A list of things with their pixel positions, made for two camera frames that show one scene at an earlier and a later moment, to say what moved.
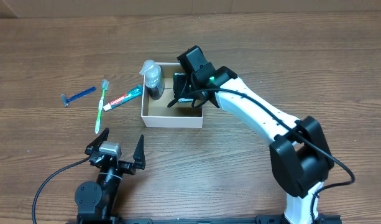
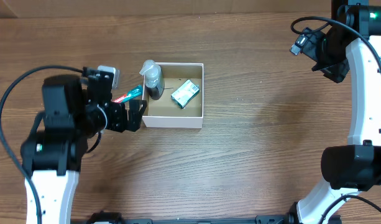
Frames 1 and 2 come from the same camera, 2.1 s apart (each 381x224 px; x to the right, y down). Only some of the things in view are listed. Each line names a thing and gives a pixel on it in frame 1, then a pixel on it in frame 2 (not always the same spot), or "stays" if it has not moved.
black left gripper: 139,157 to 119,122
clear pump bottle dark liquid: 154,79 stays
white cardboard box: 156,113 stays
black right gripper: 180,88 to 337,70
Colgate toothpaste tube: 135,93 stays
